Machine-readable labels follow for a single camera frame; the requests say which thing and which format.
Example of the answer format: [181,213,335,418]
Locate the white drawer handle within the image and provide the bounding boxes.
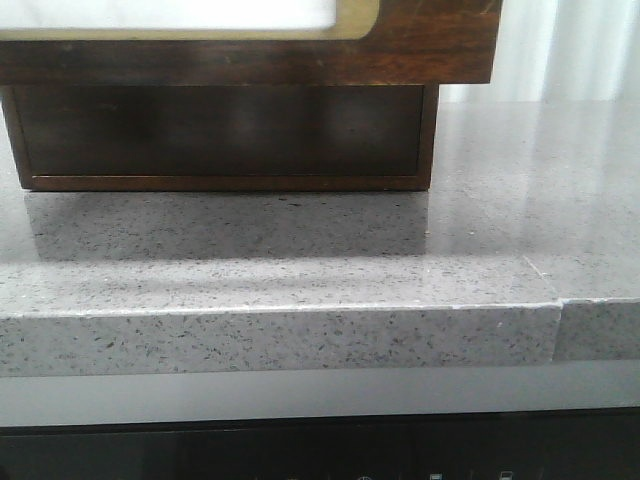
[1,0,337,30]

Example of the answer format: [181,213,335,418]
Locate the wooden drawer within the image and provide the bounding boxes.
[1,1,502,86]
[15,86,422,176]

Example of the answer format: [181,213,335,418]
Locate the dark wooden drawer cabinet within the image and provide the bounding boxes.
[1,86,438,192]

